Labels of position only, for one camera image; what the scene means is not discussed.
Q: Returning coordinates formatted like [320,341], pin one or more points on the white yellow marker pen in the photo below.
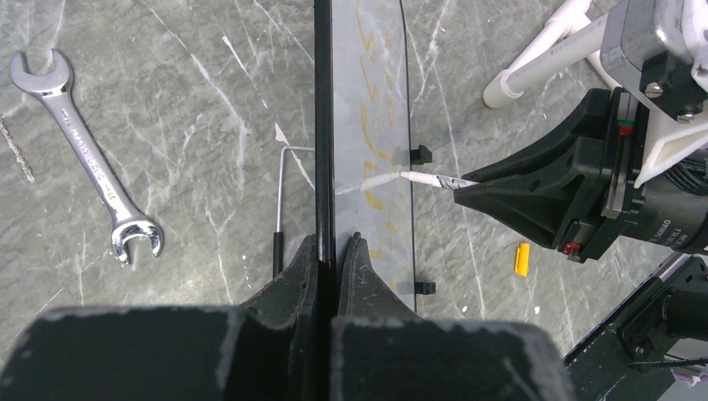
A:
[438,181]

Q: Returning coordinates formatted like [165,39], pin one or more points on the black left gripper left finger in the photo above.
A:
[261,349]

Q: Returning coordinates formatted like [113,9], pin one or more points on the silver open-end wrench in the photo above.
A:
[53,90]

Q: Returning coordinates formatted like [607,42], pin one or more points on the yellow marker cap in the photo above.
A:
[522,259]

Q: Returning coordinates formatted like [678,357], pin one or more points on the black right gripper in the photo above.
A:
[608,131]

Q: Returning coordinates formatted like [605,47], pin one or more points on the white pvc pipe frame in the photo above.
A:
[568,37]

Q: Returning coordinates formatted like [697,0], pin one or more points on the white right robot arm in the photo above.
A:
[629,356]

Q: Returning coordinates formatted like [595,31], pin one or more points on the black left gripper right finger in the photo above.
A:
[382,350]

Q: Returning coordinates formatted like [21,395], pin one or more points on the black framed whiteboard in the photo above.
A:
[363,138]

